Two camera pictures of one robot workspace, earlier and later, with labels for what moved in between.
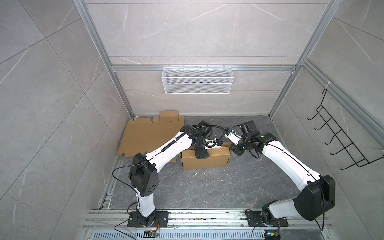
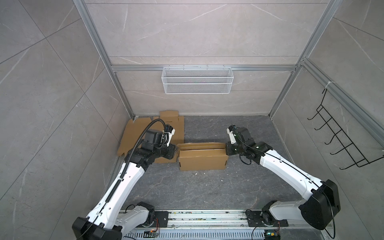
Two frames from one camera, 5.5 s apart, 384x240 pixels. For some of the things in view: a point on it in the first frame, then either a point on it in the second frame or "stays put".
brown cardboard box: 142,135 stays put
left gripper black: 202,154 → 171,151
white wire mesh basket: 197,80 stays put
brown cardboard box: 218,158 stays put
